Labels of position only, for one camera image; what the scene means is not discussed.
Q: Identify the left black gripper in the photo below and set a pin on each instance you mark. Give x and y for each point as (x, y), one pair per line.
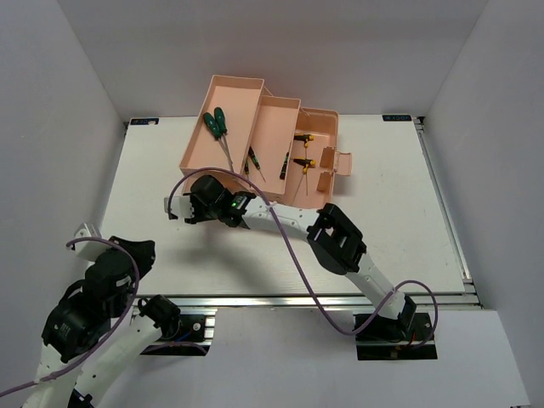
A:
(144, 251)

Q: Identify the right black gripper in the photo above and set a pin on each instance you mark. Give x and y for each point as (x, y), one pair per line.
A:
(197, 217)

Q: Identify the small green precision screwdriver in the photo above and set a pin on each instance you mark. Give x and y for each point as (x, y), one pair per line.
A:
(255, 161)
(284, 166)

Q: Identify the pink plastic toolbox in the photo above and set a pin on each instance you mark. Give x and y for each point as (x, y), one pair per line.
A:
(267, 123)

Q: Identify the green screwdriver short shaft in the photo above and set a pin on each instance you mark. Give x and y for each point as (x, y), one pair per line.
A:
(212, 126)

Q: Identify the green screwdriver long shaft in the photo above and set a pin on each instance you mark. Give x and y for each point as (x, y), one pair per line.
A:
(219, 117)

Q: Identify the yellow black T-handle key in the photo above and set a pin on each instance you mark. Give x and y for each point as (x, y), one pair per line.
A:
(306, 164)
(305, 138)

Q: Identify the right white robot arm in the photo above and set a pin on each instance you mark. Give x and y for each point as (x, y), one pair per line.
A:
(334, 239)

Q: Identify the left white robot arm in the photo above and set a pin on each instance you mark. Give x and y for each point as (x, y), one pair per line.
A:
(84, 318)

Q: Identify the left blue label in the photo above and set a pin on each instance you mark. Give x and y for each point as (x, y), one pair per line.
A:
(144, 121)

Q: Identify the blue label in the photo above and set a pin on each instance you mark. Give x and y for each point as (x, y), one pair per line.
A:
(396, 118)
(144, 121)

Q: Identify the right blue label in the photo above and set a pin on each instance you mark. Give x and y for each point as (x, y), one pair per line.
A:
(396, 118)

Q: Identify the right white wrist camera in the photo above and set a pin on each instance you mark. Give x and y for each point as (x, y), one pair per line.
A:
(179, 207)

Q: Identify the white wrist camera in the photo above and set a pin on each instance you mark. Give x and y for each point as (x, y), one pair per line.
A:
(179, 207)
(88, 250)

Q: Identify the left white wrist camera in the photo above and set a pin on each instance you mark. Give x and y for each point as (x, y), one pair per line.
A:
(88, 250)

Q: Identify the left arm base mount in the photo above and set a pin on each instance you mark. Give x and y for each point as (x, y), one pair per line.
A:
(184, 332)

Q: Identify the aluminium front rail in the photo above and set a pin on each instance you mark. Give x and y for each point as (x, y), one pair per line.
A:
(357, 301)

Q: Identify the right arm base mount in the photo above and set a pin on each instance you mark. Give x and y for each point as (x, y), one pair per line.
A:
(380, 342)

